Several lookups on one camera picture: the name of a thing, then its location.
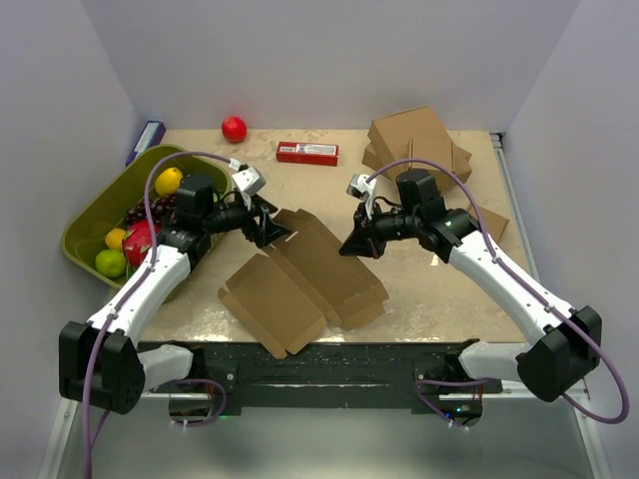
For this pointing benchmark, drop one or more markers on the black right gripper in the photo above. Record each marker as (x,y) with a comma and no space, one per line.
(364,239)

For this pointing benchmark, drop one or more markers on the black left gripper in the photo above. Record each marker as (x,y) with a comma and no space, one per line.
(268,231)

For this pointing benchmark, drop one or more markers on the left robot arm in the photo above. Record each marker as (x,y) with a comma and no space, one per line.
(99,360)

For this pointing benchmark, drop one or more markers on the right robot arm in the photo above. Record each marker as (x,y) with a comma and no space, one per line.
(560,340)

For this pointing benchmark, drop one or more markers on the top small cardboard box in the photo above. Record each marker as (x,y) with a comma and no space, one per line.
(445,153)

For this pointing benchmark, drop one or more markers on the large stacked cardboard box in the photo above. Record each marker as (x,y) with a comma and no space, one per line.
(390,135)

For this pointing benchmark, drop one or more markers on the lone small cardboard box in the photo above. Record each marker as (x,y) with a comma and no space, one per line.
(495,224)

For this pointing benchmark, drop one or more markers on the purple flat box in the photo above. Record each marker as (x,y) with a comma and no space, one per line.
(151,136)

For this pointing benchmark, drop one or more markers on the red rectangular carton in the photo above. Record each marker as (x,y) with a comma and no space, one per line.
(308,154)

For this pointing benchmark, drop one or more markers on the red apple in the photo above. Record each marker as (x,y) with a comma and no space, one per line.
(234,129)

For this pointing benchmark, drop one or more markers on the dark purple grape bunch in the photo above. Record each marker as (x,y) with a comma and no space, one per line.
(160,208)

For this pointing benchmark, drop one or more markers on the yellow lemon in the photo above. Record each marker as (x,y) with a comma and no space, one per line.
(168,182)

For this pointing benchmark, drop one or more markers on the red dragon fruit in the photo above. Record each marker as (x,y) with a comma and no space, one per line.
(136,242)

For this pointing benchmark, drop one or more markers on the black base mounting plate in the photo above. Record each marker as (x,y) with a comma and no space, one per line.
(342,375)

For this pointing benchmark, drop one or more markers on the small orange fruit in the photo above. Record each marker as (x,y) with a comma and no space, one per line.
(114,239)

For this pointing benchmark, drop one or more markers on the green lime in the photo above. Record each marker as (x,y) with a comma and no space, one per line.
(110,263)

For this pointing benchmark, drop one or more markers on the olive green plastic bin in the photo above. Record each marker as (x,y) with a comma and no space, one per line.
(83,237)

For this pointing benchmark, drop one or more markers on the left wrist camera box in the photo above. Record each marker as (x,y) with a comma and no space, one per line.
(249,181)

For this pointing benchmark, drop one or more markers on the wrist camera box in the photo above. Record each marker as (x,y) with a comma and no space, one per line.
(363,188)
(249,181)

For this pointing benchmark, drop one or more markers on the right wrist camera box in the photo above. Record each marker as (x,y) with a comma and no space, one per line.
(363,188)

